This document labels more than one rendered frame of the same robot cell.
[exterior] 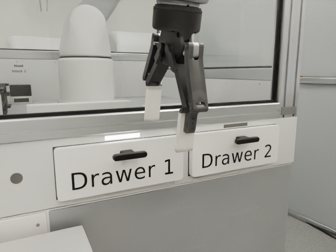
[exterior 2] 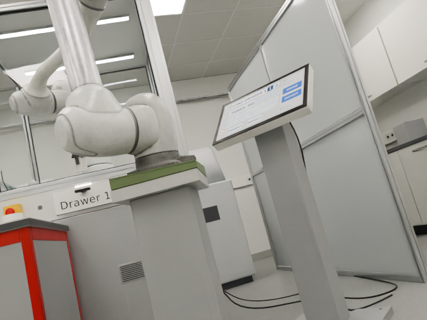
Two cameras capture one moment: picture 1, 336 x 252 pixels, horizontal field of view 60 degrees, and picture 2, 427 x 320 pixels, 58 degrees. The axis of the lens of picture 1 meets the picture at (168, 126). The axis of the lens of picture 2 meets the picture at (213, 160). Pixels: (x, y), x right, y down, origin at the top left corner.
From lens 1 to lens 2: 1.51 m
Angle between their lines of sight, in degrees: 25
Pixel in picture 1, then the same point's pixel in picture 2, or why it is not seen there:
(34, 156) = (46, 198)
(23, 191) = (42, 213)
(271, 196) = not seen: hidden behind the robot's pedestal
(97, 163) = (71, 197)
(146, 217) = (102, 223)
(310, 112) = (318, 169)
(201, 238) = not seen: hidden behind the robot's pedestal
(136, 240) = (98, 235)
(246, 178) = not seen: hidden behind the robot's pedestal
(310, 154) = (332, 206)
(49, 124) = (50, 184)
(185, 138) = (78, 167)
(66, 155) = (57, 195)
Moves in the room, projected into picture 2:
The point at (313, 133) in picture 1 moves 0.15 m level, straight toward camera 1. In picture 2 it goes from (326, 186) to (316, 188)
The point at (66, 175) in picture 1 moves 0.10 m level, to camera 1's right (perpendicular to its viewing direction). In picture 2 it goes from (58, 203) to (75, 197)
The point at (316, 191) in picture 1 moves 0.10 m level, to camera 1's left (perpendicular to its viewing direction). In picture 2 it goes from (347, 239) to (333, 242)
